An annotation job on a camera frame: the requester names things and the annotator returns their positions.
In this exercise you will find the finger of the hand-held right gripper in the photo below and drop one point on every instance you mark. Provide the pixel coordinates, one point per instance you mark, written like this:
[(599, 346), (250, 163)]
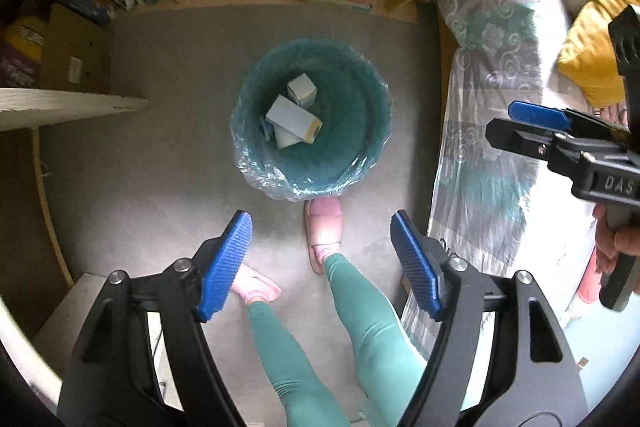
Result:
[(517, 138), (537, 113)]

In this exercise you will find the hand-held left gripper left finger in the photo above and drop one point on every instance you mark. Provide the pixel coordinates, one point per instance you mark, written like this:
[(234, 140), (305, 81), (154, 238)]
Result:
[(222, 264)]

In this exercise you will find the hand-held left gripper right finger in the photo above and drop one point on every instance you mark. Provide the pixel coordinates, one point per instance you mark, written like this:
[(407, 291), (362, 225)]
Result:
[(417, 264)]

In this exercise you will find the green trash bin with liner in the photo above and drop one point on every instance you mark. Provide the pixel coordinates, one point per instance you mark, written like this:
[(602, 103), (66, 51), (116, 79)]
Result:
[(345, 122)]

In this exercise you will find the person's right hand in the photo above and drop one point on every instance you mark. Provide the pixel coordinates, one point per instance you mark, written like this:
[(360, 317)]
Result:
[(607, 247)]

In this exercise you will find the floral grey green bed sheet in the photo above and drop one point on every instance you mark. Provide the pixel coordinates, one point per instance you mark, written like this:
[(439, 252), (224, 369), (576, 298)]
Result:
[(495, 107)]

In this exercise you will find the pink slipper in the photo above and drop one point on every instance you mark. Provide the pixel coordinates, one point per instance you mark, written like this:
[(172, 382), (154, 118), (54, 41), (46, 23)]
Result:
[(324, 227), (257, 288)]

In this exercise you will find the person's right leg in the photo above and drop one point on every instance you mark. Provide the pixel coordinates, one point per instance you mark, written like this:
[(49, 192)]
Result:
[(372, 337)]

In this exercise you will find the person's leg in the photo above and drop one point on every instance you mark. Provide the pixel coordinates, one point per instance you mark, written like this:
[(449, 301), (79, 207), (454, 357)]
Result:
[(372, 337), (295, 372)]

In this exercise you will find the yellow blanket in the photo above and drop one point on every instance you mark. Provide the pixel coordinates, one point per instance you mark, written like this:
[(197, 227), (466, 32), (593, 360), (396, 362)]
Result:
[(595, 42)]

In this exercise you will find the white low cabinet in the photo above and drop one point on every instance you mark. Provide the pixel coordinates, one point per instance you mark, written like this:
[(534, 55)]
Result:
[(150, 337)]

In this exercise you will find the person's left leg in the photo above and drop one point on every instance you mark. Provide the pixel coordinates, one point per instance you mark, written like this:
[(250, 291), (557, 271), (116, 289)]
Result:
[(295, 372)]

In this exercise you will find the flat white carton box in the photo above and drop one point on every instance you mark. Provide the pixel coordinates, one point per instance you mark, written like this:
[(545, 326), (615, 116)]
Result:
[(286, 139)]

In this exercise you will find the white carton box yellow end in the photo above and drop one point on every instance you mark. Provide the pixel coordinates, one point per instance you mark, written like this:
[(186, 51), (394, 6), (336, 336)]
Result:
[(292, 119)]

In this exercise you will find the small white carton box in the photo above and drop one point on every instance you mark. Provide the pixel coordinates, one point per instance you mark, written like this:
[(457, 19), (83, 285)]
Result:
[(301, 89)]

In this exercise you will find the white desk board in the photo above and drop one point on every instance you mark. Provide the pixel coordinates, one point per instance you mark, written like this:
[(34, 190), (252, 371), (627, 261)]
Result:
[(65, 106)]

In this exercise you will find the brown cardboard box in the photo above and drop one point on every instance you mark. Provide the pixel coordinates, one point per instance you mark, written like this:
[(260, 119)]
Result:
[(75, 47)]

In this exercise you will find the yellow and purple bag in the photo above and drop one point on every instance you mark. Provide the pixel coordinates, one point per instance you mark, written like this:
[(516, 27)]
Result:
[(22, 52)]

